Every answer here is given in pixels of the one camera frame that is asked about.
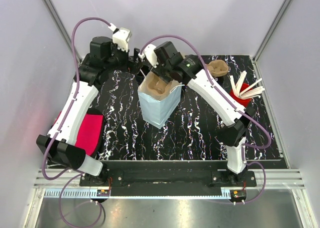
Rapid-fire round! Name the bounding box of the white wrapped straw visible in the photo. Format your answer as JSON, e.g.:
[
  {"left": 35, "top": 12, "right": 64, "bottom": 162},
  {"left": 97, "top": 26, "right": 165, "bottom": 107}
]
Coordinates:
[
  {"left": 235, "top": 71, "right": 247, "bottom": 97},
  {"left": 239, "top": 78, "right": 263, "bottom": 97},
  {"left": 240, "top": 86, "right": 265, "bottom": 99},
  {"left": 230, "top": 75, "right": 241, "bottom": 97}
]

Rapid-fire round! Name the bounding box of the aluminium frame post right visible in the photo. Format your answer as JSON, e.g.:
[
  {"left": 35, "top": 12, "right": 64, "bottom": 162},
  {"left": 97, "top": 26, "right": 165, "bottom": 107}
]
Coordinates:
[{"left": 252, "top": 0, "right": 301, "bottom": 62}]

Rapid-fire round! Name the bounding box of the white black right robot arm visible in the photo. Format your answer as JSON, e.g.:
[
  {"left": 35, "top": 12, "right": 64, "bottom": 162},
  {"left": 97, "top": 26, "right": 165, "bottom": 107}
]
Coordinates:
[{"left": 144, "top": 41, "right": 252, "bottom": 186}]

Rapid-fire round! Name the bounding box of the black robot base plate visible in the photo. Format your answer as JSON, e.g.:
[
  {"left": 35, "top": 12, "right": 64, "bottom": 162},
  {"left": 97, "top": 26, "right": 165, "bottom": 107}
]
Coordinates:
[{"left": 79, "top": 160, "right": 257, "bottom": 199}]

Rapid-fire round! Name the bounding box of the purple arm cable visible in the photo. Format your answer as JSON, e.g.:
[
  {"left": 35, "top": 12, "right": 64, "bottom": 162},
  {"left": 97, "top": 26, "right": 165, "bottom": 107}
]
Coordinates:
[
  {"left": 138, "top": 35, "right": 272, "bottom": 205},
  {"left": 41, "top": 17, "right": 118, "bottom": 228}
]

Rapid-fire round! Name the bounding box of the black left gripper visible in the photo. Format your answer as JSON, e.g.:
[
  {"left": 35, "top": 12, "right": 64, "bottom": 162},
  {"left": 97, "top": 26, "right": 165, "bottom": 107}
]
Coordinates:
[{"left": 104, "top": 39, "right": 143, "bottom": 75}]

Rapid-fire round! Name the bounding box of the red plastic cup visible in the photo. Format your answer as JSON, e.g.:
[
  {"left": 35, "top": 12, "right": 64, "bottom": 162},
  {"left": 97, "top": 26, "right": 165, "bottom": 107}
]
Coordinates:
[{"left": 229, "top": 82, "right": 252, "bottom": 108}]

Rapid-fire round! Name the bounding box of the aluminium frame post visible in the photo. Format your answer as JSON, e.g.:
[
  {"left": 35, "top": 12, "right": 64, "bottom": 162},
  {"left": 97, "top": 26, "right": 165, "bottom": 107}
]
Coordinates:
[
  {"left": 252, "top": 0, "right": 301, "bottom": 62},
  {"left": 42, "top": 0, "right": 72, "bottom": 53}
]

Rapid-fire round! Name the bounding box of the pink cloth on black pad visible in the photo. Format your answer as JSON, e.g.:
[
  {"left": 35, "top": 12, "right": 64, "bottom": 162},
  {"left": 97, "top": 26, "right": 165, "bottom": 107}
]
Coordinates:
[{"left": 53, "top": 109, "right": 105, "bottom": 157}]

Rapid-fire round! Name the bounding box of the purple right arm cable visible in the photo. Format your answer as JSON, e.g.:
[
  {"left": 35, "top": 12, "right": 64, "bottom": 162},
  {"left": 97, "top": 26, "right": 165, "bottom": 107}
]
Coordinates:
[{"left": 138, "top": 35, "right": 272, "bottom": 205}]

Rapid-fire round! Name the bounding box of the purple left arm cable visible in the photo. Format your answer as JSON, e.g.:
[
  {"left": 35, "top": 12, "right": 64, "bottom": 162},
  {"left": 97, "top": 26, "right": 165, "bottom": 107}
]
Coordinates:
[{"left": 41, "top": 17, "right": 118, "bottom": 228}]

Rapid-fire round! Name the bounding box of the light blue paper bag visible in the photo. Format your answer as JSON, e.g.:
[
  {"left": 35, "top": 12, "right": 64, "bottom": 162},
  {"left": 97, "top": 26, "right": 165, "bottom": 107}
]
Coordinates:
[{"left": 138, "top": 77, "right": 183, "bottom": 129}]

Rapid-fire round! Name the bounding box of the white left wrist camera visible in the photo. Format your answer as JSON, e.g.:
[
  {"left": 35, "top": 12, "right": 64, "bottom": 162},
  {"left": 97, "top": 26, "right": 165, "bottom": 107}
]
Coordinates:
[{"left": 112, "top": 28, "right": 132, "bottom": 53}]

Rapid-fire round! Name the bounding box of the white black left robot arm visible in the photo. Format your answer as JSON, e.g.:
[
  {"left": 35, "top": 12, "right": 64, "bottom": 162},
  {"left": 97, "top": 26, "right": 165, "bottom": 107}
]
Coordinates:
[{"left": 36, "top": 36, "right": 143, "bottom": 186}]

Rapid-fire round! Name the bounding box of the brown cardboard cup carrier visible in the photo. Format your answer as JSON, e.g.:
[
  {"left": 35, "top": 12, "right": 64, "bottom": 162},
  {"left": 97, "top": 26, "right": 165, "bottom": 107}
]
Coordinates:
[{"left": 145, "top": 72, "right": 172, "bottom": 98}]

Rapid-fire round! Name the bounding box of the aluminium frame post left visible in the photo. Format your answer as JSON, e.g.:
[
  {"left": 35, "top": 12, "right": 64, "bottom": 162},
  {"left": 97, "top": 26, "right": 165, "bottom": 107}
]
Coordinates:
[{"left": 42, "top": 0, "right": 72, "bottom": 53}]

